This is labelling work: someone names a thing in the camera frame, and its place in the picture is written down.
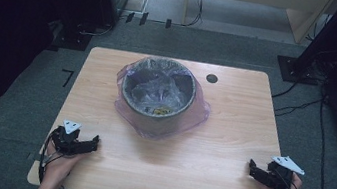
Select light wooden desk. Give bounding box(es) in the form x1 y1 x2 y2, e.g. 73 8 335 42
180 0 337 51

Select black round table grommet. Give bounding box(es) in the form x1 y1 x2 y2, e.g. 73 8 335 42
205 73 220 85

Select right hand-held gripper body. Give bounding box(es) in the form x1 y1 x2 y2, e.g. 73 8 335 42
263 152 309 189

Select round grey trash bin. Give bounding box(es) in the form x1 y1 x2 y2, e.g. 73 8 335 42
115 52 201 142

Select black hanging cable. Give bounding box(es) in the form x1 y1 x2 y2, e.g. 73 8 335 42
183 0 206 31

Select yellow scraps in bin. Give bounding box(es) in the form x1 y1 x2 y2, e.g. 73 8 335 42
143 103 177 118

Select black stand base with curtain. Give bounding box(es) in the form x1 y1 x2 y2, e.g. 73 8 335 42
45 17 96 58

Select grey bin with plastic liner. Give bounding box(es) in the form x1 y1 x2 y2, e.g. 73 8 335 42
107 51 218 149

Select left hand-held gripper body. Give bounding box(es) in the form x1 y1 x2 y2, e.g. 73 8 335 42
48 117 87 158

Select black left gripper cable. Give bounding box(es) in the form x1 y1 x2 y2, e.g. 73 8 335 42
35 124 66 187

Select person's left hand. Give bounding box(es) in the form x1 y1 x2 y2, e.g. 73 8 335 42
38 139 91 189

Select black stand base plate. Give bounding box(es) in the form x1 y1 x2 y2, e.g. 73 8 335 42
273 53 323 88

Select grey floor cable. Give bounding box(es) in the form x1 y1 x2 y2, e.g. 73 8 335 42
77 18 116 41

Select black L-shaped floor tape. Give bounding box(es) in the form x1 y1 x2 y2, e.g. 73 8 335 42
58 68 75 90

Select long black floor cable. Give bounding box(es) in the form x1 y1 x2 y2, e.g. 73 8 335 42
306 86 337 189

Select black floor cable bundle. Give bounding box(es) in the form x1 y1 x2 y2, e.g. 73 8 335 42
267 73 328 124

